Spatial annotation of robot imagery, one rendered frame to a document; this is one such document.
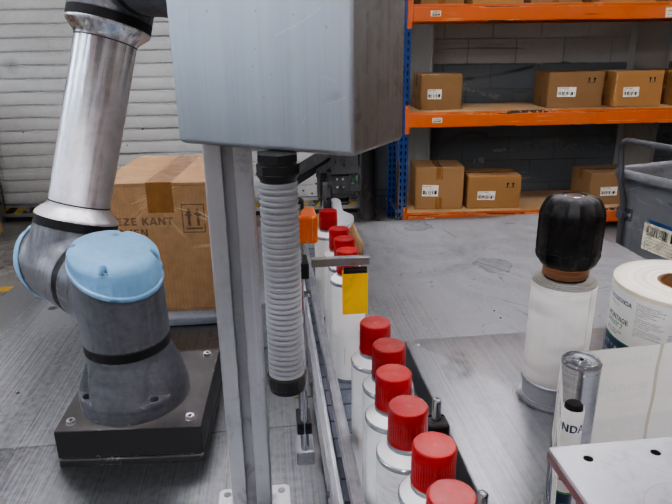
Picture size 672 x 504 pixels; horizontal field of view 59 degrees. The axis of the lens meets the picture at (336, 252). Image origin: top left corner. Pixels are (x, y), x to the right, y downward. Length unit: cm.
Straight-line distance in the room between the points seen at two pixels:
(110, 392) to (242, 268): 33
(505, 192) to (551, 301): 384
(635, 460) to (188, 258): 98
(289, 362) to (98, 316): 36
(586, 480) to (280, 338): 26
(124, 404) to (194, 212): 46
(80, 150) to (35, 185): 461
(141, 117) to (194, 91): 461
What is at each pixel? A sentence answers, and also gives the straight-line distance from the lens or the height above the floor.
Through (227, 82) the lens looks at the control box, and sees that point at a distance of 49.
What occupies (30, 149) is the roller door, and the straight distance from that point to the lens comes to 546.
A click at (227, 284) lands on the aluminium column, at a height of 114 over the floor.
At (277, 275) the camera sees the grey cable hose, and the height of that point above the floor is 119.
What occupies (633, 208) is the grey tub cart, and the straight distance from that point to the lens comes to 312.
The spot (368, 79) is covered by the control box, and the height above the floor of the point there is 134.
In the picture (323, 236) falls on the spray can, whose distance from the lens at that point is 106.
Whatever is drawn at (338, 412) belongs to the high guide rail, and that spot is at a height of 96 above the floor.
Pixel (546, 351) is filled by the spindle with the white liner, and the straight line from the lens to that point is 86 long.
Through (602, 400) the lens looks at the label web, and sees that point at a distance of 71.
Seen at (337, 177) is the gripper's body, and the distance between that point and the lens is 118.
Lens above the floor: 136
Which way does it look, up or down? 19 degrees down
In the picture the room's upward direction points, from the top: 1 degrees counter-clockwise
